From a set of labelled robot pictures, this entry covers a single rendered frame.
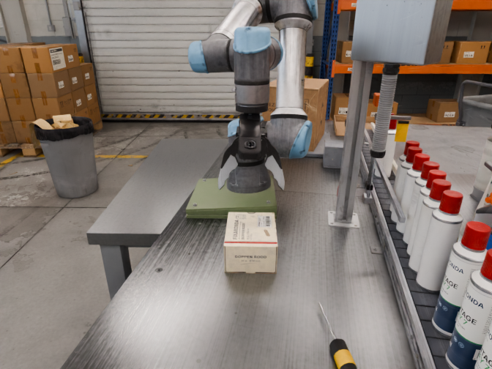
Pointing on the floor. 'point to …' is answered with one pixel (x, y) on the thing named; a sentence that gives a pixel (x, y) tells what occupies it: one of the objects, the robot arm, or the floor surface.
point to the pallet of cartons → (42, 91)
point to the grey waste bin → (72, 165)
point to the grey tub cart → (474, 107)
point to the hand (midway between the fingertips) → (251, 191)
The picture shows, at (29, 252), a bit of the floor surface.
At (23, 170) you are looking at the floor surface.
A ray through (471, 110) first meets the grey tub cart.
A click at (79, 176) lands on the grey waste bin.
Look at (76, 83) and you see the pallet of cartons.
